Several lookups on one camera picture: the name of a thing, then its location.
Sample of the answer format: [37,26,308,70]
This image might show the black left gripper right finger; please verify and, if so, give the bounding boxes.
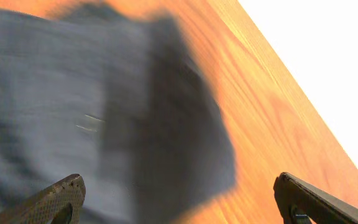
[273,172,358,224]

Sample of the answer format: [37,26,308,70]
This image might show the dark blue shorts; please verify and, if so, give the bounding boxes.
[0,4,235,223]

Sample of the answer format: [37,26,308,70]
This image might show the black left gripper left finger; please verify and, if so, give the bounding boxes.
[0,174,86,224]

